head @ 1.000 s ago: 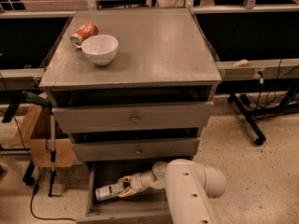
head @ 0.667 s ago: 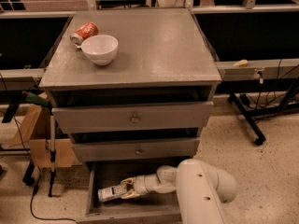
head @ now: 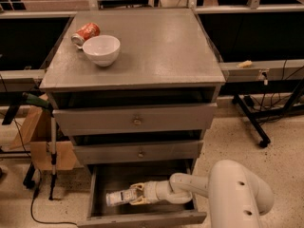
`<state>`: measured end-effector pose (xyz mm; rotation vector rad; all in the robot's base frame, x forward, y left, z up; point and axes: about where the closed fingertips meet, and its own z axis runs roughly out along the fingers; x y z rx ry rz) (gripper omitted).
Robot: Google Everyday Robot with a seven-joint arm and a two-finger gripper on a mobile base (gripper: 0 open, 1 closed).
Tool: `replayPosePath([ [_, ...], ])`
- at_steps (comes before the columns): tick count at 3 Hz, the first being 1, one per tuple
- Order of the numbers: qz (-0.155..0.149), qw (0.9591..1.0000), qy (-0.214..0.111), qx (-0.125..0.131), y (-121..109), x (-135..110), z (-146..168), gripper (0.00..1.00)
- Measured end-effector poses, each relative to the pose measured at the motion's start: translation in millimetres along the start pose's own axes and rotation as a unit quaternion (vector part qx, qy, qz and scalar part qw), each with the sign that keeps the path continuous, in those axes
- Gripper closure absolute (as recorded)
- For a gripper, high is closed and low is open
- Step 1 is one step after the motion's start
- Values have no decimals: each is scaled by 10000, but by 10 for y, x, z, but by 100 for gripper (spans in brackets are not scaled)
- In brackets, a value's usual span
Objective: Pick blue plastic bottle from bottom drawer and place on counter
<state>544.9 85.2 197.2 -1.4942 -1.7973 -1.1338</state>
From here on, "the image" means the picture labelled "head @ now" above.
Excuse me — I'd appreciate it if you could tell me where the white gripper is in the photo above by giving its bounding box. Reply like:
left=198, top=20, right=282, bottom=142
left=130, top=180, right=166, bottom=205

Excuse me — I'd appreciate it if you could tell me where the blue plastic bottle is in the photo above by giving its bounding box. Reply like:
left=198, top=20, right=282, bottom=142
left=105, top=188, right=137, bottom=206

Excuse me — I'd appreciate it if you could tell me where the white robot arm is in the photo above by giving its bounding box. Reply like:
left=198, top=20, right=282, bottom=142
left=131, top=160, right=275, bottom=228

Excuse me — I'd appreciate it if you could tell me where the grey open bottom drawer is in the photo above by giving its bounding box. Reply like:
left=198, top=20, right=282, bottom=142
left=77, top=160, right=206, bottom=228

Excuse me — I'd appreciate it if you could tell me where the grey middle drawer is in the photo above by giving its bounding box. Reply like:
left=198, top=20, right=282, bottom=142
left=74, top=141, right=203, bottom=165

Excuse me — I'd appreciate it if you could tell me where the grey top drawer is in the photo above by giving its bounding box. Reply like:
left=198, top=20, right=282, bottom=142
left=53, top=104, right=217, bottom=136

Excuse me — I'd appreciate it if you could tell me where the grey drawer cabinet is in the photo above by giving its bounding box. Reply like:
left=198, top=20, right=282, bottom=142
left=40, top=9, right=226, bottom=176

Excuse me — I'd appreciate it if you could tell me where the brown cardboard box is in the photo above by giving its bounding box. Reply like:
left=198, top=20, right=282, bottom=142
left=9, top=106, right=77, bottom=171

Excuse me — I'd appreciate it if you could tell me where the white ceramic bowl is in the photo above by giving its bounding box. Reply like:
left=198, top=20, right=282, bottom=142
left=83, top=35, right=121, bottom=67

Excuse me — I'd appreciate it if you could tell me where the small yellow foam piece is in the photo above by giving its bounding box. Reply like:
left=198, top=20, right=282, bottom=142
left=237, top=60, right=253, bottom=68

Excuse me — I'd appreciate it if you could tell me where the red soda can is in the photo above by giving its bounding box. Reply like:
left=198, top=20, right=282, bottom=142
left=71, top=23, right=100, bottom=48

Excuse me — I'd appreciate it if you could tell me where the black wheeled stand leg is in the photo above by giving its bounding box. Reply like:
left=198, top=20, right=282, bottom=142
left=232, top=79, right=304, bottom=148

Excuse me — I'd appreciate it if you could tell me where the black floor cable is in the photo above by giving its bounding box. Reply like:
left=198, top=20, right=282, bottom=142
left=0, top=73, right=79, bottom=226

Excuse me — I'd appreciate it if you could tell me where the green handled grabber stick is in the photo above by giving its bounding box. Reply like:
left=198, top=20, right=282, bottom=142
left=22, top=92, right=59, bottom=201

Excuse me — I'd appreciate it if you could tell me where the grey metal rail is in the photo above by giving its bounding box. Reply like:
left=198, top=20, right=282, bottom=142
left=219, top=60, right=304, bottom=83

